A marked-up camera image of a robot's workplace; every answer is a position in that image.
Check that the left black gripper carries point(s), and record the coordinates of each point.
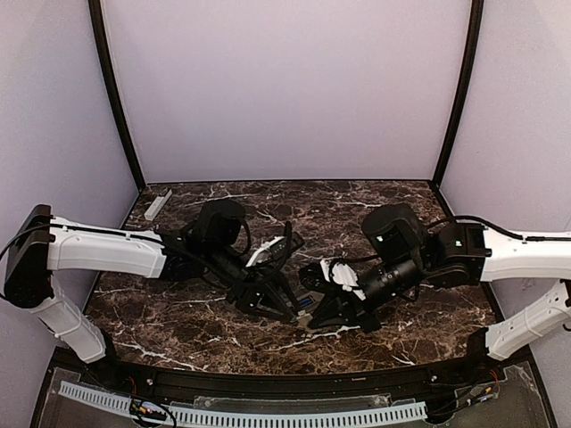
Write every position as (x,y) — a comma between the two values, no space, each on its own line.
(252,290)

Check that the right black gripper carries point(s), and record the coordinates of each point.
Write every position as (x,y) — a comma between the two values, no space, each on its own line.
(350,308)

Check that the grey remote control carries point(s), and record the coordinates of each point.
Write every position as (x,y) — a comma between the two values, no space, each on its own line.
(318,296)

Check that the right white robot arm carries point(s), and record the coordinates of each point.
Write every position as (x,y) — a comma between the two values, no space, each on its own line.
(460,250)

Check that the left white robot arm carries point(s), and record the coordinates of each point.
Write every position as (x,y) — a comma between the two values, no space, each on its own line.
(44,244)

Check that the small white bar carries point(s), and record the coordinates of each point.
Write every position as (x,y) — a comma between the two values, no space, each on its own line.
(157,204)

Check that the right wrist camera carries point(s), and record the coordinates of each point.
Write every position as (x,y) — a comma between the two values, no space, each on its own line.
(331,276)

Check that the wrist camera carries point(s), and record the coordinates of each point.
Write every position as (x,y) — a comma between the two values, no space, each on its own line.
(331,276)
(276,252)

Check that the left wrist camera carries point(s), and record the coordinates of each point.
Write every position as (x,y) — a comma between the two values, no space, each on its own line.
(276,252)

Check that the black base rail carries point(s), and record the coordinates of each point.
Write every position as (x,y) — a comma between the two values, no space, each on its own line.
(431,381)

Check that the left grey cable duct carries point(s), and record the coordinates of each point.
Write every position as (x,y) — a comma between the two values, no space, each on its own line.
(102,400)

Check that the left black frame post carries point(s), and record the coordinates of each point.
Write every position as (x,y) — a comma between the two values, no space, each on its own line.
(113,93)

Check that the black frame post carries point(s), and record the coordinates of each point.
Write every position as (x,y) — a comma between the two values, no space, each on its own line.
(461,93)
(113,93)

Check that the right black frame post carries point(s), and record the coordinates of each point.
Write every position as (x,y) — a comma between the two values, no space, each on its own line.
(461,93)

